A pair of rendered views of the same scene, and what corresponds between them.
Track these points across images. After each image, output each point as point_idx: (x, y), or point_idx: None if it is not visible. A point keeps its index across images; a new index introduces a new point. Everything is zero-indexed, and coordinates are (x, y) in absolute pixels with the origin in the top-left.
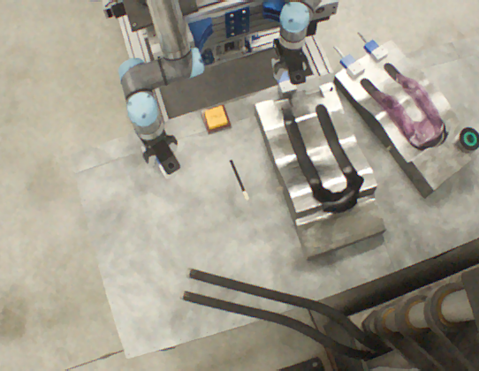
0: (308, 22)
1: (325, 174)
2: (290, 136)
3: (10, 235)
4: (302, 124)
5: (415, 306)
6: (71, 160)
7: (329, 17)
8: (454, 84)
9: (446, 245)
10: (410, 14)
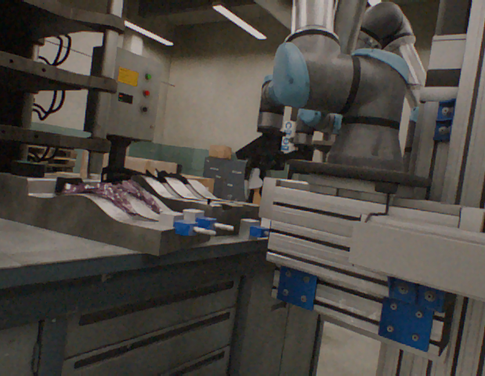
0: (262, 92)
1: (178, 182)
2: (219, 200)
3: (375, 366)
4: (215, 201)
5: (114, 68)
6: None
7: (266, 251)
8: (21, 240)
9: None
10: None
